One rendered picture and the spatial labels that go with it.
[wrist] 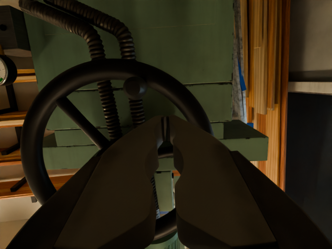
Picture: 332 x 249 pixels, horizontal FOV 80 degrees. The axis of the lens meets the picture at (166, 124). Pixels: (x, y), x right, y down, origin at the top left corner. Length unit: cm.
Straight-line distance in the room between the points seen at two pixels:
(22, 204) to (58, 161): 341
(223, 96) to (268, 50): 147
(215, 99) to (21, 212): 380
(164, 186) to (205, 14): 36
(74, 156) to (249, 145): 42
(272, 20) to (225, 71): 146
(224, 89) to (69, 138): 38
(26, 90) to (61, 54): 286
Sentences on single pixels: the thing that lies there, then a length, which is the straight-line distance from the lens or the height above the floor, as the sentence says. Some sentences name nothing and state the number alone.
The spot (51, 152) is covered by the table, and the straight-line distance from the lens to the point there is 56.
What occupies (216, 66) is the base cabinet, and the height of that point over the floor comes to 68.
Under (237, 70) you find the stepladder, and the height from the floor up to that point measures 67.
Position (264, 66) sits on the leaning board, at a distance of 190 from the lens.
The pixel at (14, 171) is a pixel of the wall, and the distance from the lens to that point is 376.
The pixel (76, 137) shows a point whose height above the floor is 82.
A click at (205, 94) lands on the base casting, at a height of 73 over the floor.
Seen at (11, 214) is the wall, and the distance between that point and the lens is 413.
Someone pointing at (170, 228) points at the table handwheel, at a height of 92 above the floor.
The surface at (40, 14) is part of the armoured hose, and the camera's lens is 42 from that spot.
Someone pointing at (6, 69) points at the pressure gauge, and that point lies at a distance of 50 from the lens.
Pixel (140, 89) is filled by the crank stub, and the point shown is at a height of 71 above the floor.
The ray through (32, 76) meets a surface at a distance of 277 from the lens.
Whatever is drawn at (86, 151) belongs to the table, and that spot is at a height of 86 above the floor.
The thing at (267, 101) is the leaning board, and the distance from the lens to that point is 193.
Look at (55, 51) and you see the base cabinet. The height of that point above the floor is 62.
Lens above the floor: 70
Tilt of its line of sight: 13 degrees up
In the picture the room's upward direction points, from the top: 177 degrees clockwise
